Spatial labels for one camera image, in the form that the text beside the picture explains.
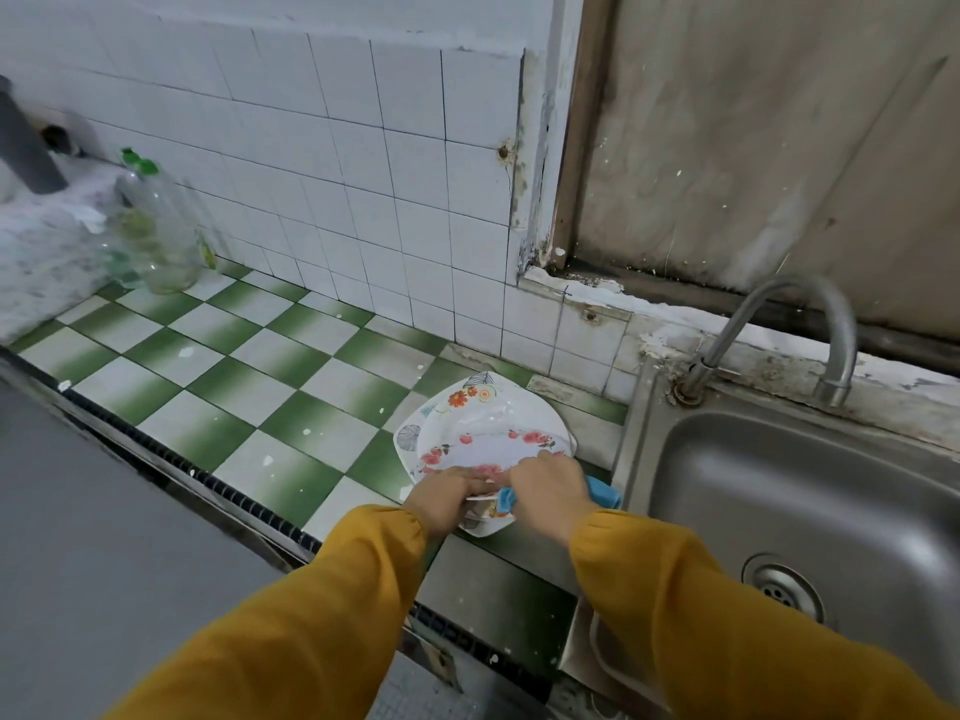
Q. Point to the person's right hand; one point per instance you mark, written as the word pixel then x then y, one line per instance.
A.
pixel 551 498

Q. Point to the person's left hand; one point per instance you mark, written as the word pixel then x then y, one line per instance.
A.
pixel 442 500

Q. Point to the person's right fingers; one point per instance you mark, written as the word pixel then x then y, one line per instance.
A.
pixel 536 464

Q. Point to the person's left fingers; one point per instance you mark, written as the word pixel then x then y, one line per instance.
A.
pixel 472 483

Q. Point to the round floral white plate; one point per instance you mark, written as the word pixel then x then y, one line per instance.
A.
pixel 487 449

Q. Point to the blue cleaning cloth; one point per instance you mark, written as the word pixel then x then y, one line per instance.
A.
pixel 604 492

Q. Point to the person's left forearm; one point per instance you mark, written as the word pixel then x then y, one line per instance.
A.
pixel 300 629

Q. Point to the person's right forearm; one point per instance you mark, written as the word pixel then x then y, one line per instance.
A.
pixel 720 629

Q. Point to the square floral white plate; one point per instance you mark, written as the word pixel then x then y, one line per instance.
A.
pixel 469 412

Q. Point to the sink drain strainer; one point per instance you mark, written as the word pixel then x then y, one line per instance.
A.
pixel 782 587

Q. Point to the stainless steel sink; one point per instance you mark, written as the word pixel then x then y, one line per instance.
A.
pixel 810 532

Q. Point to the curved steel faucet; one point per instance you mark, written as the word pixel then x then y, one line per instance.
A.
pixel 806 307

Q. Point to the clear bottle with green cap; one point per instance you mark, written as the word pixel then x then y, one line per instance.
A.
pixel 154 228

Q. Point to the grey pipe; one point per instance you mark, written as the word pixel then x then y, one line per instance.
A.
pixel 26 146

